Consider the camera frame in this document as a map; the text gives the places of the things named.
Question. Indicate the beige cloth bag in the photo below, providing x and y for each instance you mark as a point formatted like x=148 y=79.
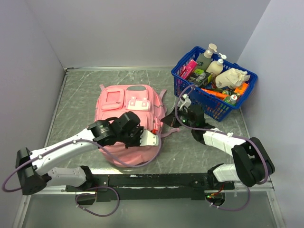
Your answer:
x=232 y=79

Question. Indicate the orange snack pack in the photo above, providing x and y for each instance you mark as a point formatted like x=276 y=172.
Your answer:
x=241 y=89

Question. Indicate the black green box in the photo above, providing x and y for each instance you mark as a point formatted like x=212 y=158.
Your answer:
x=200 y=78

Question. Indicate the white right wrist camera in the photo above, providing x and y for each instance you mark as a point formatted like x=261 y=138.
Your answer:
x=184 y=102

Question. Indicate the cream pump bottle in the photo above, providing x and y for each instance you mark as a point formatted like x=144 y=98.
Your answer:
x=216 y=66

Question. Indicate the pink box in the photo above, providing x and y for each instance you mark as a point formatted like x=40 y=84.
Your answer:
x=188 y=69

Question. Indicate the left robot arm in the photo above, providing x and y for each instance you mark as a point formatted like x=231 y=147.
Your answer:
x=38 y=169

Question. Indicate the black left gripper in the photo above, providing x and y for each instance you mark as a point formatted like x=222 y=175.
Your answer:
x=137 y=144

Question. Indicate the green bottle red cap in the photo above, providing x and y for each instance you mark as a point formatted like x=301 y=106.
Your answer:
x=231 y=99

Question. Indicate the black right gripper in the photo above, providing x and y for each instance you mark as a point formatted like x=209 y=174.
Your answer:
x=171 y=120

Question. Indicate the blue plastic basket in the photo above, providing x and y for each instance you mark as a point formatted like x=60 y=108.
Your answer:
x=212 y=106

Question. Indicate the orange packet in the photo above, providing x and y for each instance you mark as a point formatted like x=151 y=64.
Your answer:
x=216 y=94

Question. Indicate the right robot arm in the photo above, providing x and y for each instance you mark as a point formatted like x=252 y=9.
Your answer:
x=251 y=163

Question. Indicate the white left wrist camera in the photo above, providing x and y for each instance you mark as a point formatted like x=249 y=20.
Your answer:
x=147 y=138

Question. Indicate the grey pump bottle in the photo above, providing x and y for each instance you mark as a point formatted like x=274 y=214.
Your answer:
x=204 y=59

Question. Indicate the pink school backpack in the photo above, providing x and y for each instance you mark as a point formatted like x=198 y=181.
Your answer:
x=147 y=104

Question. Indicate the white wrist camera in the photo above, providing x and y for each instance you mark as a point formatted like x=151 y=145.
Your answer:
x=184 y=102
x=147 y=138

